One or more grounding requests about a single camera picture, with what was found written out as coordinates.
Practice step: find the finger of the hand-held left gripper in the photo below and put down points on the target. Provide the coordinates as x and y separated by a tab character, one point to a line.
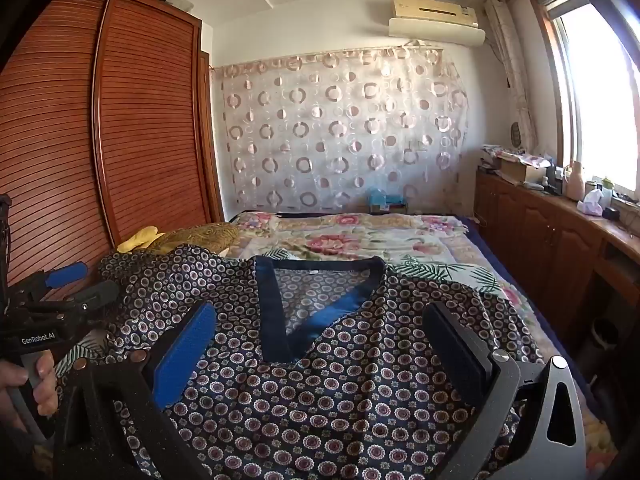
65	275
95	292

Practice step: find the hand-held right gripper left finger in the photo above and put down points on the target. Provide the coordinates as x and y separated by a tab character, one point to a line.
185	355

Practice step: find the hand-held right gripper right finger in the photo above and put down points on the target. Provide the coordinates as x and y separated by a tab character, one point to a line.
457	350

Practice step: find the navy medallion print shirt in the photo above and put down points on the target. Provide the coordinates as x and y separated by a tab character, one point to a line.
325	385

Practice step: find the person's left hand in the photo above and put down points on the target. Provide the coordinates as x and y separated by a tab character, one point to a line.
46	385

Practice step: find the yellow plush toy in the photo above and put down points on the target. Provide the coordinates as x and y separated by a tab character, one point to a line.
140	240

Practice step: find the green leaf print blanket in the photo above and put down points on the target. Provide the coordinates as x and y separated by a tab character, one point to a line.
450	272

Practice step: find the navy bed sheet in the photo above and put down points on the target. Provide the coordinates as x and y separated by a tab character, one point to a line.
567	360

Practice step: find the olive patterned pillow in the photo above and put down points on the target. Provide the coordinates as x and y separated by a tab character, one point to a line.
195	237

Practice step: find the wooden side cabinet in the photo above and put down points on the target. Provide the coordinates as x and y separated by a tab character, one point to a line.
540	240

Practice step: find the black waste bin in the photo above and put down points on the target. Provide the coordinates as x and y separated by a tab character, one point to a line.
606	335

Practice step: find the blue tissue box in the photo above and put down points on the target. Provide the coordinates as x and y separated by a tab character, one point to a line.
385	200

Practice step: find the floral fleece blanket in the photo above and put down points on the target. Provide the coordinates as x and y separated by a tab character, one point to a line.
320	240

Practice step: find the wooden slatted wardrobe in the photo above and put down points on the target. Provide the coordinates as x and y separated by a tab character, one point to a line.
150	110

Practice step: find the cardboard box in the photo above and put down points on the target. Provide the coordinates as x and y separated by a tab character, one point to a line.
520	170

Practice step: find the pile of papers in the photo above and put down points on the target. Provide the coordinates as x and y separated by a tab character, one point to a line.
492	156

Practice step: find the white tissue bag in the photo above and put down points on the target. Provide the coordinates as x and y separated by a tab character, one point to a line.
591	204

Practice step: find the pink bottle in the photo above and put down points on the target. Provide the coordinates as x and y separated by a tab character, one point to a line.
575	182

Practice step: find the small black box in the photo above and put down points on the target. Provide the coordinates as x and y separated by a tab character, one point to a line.
611	213

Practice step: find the small green-capped bottle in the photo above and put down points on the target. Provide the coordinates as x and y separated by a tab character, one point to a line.
607	190

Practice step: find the sheer circle pattern curtain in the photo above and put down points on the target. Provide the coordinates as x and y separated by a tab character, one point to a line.
340	125

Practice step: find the cream window curtain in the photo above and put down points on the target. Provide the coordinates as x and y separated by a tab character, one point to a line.
510	70

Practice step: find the window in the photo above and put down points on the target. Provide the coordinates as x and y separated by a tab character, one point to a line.
600	100

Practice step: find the grey bundle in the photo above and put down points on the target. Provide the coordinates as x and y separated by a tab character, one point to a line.
179	2

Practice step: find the dark round wall ornament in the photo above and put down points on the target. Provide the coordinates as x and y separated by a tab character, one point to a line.
515	134

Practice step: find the wall air conditioner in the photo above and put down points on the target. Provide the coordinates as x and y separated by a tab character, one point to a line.
435	30

